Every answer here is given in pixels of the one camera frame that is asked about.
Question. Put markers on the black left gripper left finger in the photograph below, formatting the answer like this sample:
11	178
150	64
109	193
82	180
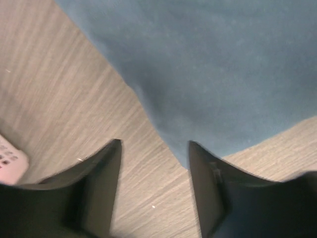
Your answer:
75	203

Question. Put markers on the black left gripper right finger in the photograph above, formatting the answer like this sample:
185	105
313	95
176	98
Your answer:
232	203

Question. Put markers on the white perforated plastic basket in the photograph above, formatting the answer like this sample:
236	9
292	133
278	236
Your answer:
13	163

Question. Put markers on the grey-blue t shirt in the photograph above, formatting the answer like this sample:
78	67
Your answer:
227	74

